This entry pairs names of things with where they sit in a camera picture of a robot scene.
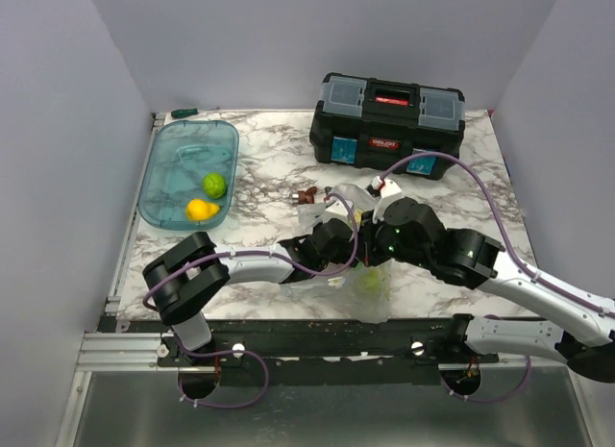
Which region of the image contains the translucent plastic bag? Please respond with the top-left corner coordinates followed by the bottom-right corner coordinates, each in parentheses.
top-left (281, 184), bottom-right (392, 323)

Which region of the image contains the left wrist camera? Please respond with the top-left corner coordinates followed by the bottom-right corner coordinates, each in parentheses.
top-left (322, 198), bottom-right (354, 224)

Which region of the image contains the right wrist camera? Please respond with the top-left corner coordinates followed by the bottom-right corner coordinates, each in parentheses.
top-left (366, 176), bottom-right (404, 223)

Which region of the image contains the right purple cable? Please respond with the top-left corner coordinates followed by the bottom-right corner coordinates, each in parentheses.
top-left (372, 152), bottom-right (615, 404)

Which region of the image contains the black Delixi toolbox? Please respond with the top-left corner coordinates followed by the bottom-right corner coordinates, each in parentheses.
top-left (309, 73), bottom-right (465, 170)

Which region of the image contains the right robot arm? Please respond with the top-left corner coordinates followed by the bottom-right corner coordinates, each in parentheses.
top-left (360, 197), bottom-right (614, 383)

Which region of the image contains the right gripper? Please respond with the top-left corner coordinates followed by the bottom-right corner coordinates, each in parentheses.
top-left (344, 208), bottom-right (431, 270)

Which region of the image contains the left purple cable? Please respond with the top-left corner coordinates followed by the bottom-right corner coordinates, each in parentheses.
top-left (142, 191), bottom-right (360, 410)

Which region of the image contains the green fake apple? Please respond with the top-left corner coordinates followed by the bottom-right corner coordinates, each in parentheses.
top-left (357, 270), bottom-right (382, 294)

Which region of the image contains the teal transparent plastic tray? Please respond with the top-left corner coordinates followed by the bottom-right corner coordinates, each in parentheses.
top-left (137, 120), bottom-right (239, 232)

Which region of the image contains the brown faucet tap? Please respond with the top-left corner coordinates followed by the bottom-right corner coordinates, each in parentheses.
top-left (289, 186), bottom-right (317, 205)

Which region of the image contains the green fake lime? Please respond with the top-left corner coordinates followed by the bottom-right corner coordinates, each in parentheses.
top-left (202, 172), bottom-right (227, 199)

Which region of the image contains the black mounting rail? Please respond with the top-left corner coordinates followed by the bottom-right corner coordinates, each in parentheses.
top-left (98, 314), bottom-right (498, 387)

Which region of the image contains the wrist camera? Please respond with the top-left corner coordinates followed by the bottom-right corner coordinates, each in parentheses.
top-left (322, 198), bottom-right (354, 224)
top-left (366, 176), bottom-right (404, 223)

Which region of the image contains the green handled screwdriver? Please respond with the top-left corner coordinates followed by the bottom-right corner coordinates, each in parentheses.
top-left (170, 107), bottom-right (219, 119)

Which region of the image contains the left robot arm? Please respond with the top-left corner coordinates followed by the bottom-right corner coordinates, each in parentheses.
top-left (142, 219), bottom-right (358, 365)

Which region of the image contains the yellow fake lemon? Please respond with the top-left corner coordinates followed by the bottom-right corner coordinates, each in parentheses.
top-left (185, 199), bottom-right (220, 221)

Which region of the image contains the purple cable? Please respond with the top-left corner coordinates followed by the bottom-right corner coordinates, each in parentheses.
top-left (142, 191), bottom-right (360, 410)
top-left (372, 152), bottom-right (615, 404)

